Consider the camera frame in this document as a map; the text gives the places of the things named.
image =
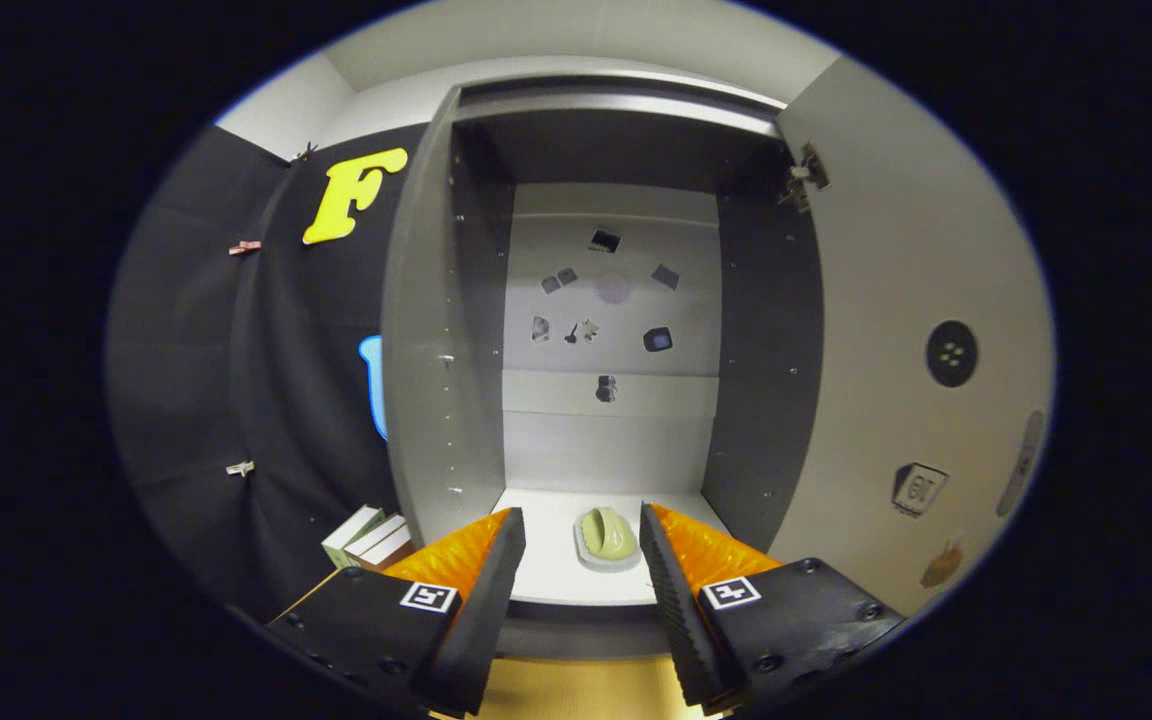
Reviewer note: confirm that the black backdrop cloth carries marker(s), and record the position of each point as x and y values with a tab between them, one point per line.
196	350

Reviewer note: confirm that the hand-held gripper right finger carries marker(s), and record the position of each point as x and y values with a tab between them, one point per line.
681	620

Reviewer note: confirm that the white cabinet shelf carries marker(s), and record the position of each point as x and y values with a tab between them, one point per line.
546	570

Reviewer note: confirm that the black clip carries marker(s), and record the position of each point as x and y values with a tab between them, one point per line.
305	153

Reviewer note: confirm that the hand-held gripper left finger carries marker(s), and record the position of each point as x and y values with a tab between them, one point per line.
486	620

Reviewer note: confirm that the dark grey cabinet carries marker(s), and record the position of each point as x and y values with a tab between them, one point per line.
446	350

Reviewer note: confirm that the metal door hinge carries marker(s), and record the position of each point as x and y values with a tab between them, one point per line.
804	178

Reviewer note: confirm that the silver clip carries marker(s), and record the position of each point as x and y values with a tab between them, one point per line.
240	468

